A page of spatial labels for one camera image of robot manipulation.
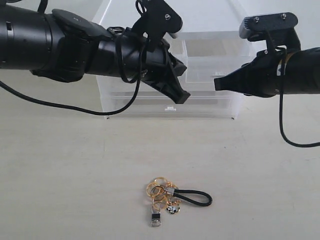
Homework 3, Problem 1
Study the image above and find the white plastic drawer cabinet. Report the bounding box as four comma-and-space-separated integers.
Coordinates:
91, 0, 251, 121

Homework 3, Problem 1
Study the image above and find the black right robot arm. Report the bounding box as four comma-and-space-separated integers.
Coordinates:
214, 47, 320, 98

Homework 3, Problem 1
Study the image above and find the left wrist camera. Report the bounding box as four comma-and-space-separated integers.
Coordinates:
131, 0, 183, 52

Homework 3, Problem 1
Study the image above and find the clear plastic container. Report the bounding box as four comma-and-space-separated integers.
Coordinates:
114, 90, 244, 119

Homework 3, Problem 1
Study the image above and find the gold keychain with black strap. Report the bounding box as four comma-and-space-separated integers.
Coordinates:
145, 176, 214, 228

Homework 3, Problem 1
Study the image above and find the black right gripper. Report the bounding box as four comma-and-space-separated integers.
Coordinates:
214, 48, 288, 98

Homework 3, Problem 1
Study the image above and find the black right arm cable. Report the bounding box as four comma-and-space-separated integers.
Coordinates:
264, 29, 320, 148

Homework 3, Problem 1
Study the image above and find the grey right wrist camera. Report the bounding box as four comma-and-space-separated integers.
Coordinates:
239, 12, 301, 53

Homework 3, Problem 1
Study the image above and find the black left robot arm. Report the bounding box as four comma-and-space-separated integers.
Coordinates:
0, 0, 190, 104

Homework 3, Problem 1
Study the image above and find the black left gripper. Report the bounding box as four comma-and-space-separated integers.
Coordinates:
97, 27, 191, 104

